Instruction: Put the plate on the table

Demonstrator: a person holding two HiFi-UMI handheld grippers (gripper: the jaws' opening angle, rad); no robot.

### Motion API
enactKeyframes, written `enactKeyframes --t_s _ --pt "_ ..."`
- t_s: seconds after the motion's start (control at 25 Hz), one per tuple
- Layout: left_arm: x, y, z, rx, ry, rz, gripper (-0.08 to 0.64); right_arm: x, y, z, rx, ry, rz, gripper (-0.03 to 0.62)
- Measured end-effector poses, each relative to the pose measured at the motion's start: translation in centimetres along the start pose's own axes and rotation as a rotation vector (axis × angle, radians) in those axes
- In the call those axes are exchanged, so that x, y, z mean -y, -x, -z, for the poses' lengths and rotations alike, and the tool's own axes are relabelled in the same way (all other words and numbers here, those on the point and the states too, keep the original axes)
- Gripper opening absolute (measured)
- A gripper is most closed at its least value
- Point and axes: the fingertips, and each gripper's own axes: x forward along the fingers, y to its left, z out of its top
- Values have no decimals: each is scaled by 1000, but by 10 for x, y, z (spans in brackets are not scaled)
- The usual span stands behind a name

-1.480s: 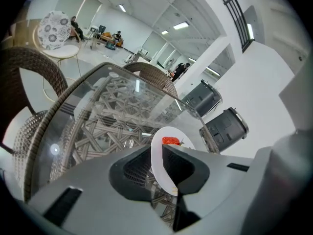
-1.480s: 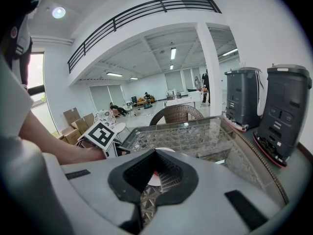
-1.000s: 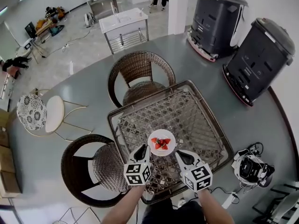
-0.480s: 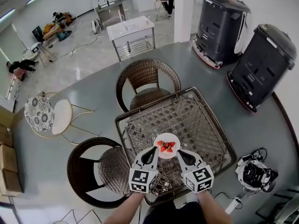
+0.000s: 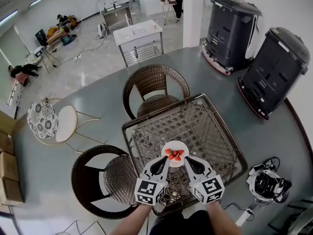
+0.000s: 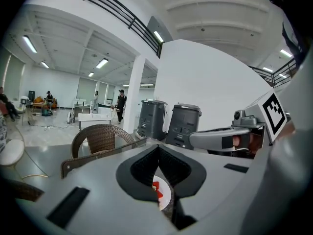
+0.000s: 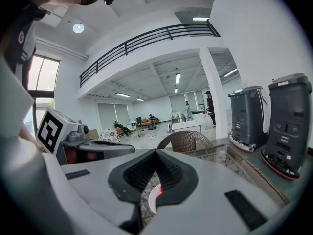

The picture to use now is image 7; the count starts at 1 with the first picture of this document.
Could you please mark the brown wicker chair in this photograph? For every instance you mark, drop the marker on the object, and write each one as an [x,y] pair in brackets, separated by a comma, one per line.
[185,141]

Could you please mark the wide grey window blind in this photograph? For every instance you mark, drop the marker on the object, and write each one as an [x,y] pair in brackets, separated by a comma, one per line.
[112,116]

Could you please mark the person's left forearm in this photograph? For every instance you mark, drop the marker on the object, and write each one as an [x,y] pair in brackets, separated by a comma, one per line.
[29,138]

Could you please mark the dark frame window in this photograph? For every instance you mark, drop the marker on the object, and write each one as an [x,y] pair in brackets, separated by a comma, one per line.
[42,72]

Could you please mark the rectangular ceiling light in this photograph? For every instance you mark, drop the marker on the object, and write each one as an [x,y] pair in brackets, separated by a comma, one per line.
[201,18]

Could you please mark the black balcony railing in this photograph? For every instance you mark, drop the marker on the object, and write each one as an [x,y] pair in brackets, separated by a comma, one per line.
[151,39]

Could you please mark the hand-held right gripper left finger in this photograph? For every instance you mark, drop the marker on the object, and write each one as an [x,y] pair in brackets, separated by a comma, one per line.
[97,180]

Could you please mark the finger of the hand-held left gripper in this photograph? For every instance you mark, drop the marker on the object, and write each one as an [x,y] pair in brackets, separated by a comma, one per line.
[115,148]

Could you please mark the round ceiling light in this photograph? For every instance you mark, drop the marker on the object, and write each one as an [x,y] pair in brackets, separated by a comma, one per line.
[78,28]

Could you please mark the glass top wicker table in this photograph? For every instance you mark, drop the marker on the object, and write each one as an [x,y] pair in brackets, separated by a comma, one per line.
[220,158]

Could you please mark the white plate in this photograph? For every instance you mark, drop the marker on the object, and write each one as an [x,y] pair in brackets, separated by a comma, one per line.
[152,199]

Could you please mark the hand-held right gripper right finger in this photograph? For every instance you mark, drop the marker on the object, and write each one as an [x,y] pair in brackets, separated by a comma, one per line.
[215,199]

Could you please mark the grey gripper-mounted camera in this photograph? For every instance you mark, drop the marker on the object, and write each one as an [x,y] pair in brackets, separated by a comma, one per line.
[79,132]

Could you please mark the floral cushion gold frame chair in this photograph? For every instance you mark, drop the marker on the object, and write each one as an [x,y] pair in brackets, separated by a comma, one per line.
[108,134]

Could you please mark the stack of cardboard boxes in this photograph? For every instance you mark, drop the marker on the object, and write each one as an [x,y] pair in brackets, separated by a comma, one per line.
[93,133]

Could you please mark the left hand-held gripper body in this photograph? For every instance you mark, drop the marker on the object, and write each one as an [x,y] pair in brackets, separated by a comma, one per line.
[50,131]

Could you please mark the person's black white top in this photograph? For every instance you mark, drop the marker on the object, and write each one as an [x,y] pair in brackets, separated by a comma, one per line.
[12,101]

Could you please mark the white metal-frame table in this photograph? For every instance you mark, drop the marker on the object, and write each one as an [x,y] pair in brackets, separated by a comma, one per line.
[187,126]

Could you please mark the black delivery robot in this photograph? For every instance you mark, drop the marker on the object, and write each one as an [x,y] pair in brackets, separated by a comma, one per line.
[288,126]
[244,116]

